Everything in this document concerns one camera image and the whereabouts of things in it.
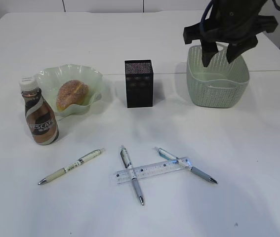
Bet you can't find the green woven plastic basket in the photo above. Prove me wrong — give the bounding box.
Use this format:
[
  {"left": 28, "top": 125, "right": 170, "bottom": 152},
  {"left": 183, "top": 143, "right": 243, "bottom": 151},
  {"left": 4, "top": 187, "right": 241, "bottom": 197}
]
[{"left": 186, "top": 45, "right": 250, "bottom": 108}]

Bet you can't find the black mesh pen holder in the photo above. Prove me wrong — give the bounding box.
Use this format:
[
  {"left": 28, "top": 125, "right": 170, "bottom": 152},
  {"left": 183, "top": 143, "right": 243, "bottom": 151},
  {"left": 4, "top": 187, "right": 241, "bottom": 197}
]
[{"left": 124, "top": 60, "right": 154, "bottom": 108}]

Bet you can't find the grey pen in middle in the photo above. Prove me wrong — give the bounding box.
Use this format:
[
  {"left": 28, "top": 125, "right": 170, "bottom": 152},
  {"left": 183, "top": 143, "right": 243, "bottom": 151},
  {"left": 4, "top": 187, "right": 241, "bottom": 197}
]
[{"left": 120, "top": 145, "right": 145, "bottom": 206}]

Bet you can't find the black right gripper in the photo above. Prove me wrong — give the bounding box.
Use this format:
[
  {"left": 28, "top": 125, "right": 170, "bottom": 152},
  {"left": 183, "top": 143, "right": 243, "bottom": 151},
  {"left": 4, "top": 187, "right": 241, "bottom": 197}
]
[{"left": 183, "top": 4, "right": 278, "bottom": 67}]

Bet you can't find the green wavy glass plate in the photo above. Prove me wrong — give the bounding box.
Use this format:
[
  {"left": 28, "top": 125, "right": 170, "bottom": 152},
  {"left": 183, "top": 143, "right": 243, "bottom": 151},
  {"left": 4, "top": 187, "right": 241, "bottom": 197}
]
[{"left": 34, "top": 64, "right": 104, "bottom": 118}]

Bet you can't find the clear plastic ruler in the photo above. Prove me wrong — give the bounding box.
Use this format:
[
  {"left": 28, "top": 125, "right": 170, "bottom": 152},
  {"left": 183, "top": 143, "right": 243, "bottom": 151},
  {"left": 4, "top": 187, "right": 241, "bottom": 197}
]
[{"left": 110, "top": 160, "right": 185, "bottom": 185}]

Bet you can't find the sugared bread roll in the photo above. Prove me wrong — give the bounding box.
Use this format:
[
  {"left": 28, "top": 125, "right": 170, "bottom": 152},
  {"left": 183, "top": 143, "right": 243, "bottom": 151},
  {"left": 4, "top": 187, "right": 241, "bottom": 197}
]
[{"left": 56, "top": 80, "right": 89, "bottom": 112}]

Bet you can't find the grey pen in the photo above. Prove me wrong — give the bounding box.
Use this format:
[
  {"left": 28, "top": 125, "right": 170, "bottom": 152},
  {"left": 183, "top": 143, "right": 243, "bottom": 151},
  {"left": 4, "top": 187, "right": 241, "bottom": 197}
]
[
  {"left": 154, "top": 147, "right": 218, "bottom": 184},
  {"left": 120, "top": 145, "right": 145, "bottom": 206}
]

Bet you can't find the grey pen on right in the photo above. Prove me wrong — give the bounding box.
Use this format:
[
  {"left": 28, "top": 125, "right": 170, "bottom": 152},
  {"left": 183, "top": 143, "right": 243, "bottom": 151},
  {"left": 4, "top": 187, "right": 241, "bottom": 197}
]
[{"left": 154, "top": 147, "right": 218, "bottom": 184}]

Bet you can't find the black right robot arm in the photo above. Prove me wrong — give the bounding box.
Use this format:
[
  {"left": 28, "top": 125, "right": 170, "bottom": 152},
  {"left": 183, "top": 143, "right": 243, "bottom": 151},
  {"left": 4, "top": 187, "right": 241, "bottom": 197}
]
[{"left": 183, "top": 0, "right": 278, "bottom": 67}]

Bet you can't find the cream pen on left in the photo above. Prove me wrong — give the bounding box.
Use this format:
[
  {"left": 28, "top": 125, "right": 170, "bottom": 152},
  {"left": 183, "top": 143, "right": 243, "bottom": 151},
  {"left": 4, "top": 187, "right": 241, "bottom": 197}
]
[{"left": 38, "top": 148, "right": 105, "bottom": 185}]

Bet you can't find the brown Nescafe coffee bottle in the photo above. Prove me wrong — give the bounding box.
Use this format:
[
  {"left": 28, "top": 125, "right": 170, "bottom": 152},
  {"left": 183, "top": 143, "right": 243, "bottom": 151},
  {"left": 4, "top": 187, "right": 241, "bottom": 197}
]
[{"left": 19, "top": 77, "right": 59, "bottom": 145}]

